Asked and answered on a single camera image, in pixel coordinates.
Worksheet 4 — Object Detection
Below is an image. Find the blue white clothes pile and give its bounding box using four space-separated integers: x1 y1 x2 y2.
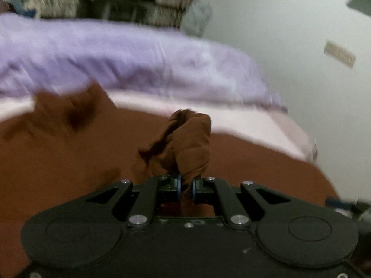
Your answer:
12 0 42 19

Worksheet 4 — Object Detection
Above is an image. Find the wall switch plate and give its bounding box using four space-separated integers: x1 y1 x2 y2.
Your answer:
324 41 356 68

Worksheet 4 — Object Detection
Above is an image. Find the white plastic bag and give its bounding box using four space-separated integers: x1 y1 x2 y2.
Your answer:
180 0 213 37

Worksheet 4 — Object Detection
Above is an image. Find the purple duvet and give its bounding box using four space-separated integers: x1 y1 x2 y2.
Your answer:
1 13 282 109

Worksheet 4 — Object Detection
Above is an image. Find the dark wall object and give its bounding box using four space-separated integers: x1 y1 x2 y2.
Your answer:
346 0 371 16

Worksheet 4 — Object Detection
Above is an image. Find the brown garment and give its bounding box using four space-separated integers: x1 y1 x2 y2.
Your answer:
1 84 336 277

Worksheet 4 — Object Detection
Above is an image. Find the pink bed sheet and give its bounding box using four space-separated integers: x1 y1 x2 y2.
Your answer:
1 86 317 169

